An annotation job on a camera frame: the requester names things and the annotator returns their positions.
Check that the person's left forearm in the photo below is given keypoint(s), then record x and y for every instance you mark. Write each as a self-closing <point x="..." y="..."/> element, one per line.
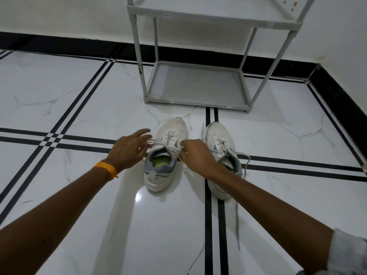
<point x="57" y="214"/>

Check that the person's right hand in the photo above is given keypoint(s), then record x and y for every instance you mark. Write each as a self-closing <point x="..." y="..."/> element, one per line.
<point x="200" y="158"/>

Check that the person's right fingers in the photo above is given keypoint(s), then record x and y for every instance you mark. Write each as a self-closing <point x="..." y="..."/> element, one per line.
<point x="186" y="151"/>

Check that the person's left hand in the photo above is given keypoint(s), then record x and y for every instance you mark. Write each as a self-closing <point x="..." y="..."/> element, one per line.
<point x="127" y="153"/>

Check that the white shirt sleeve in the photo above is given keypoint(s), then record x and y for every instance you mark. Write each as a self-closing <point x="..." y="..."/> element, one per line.
<point x="348" y="254"/>

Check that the grey plastic shelf rack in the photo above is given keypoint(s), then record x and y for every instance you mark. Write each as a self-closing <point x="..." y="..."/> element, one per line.
<point x="197" y="83"/>

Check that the white grey sneaker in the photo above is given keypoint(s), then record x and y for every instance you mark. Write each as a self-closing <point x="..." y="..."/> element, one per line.
<point x="165" y="168"/>
<point x="222" y="140"/>

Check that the orange wristband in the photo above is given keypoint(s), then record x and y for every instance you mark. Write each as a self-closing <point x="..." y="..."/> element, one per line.
<point x="106" y="168"/>

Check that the person's left fingers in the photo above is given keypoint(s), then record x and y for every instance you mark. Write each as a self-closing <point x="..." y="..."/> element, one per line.
<point x="142" y="137"/>

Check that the person's right forearm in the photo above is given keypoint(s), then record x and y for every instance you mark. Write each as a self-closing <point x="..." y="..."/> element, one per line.
<point x="266" y="217"/>

